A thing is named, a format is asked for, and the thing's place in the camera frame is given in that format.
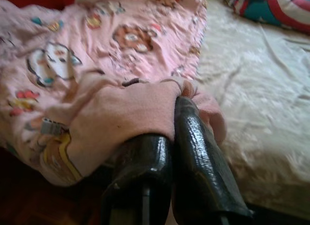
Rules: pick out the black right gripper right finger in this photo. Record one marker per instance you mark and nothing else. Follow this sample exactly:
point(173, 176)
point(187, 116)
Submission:
point(201, 167)

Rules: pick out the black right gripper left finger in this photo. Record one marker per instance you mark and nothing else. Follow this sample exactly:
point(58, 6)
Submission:
point(145, 174)

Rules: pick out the pink cartoon print blanket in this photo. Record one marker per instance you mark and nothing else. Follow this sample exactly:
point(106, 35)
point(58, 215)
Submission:
point(97, 53)

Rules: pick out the bed with beige floral sheet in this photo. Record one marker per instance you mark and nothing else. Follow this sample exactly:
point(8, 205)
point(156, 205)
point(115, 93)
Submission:
point(254, 89)

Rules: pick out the shield print bolster pillow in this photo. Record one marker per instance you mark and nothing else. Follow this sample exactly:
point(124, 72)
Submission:
point(278, 7)

